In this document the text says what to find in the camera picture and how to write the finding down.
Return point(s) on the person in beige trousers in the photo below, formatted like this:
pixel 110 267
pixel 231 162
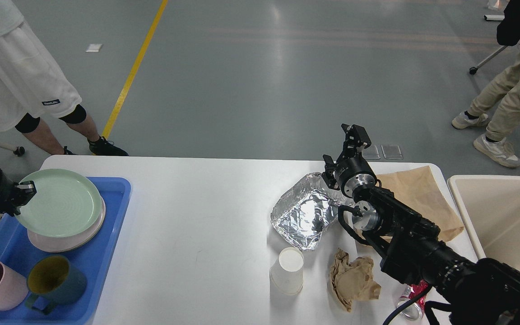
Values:
pixel 497 107

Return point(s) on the brown paper bag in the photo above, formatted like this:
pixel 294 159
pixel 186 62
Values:
pixel 417 188

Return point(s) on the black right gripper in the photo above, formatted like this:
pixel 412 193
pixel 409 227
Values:
pixel 351 172

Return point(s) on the office chair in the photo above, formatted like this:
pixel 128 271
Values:
pixel 474 69

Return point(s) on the aluminium foil tray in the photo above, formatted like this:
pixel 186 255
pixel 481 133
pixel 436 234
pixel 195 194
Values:
pixel 304 212

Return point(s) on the green plate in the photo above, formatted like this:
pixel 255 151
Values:
pixel 65 204

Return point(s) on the beige waste bin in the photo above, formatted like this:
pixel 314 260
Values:
pixel 489 206

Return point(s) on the crushed red can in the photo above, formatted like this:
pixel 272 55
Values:
pixel 411 303

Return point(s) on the blue plastic tray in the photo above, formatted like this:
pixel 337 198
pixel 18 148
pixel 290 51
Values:
pixel 93 259

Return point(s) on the crumpled brown paper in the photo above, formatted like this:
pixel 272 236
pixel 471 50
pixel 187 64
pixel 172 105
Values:
pixel 353 280

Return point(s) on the pink plate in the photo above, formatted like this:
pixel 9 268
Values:
pixel 57 245

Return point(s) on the teal mug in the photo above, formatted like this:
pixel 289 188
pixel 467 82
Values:
pixel 54 281

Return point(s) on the white paper cup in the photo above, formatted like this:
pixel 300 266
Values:
pixel 286 272

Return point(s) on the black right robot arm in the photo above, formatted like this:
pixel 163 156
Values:
pixel 483 293

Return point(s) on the person in white shorts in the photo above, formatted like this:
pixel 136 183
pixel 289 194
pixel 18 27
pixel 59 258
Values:
pixel 33 84

